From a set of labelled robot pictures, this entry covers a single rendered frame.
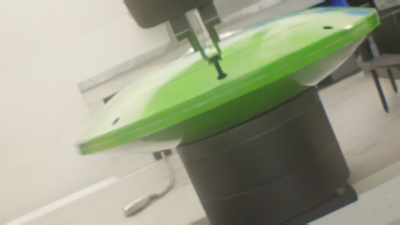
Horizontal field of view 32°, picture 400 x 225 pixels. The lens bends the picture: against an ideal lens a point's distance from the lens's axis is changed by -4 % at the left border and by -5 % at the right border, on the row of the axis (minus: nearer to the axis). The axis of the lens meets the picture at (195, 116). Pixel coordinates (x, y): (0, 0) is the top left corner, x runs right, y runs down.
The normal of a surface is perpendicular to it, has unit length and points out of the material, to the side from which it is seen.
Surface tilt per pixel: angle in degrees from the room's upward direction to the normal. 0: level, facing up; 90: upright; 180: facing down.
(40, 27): 90
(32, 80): 90
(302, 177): 90
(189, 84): 24
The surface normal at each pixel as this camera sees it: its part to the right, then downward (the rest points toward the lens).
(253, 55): -0.32, -0.82
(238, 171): -0.34, 0.25
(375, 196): 0.05, 0.07
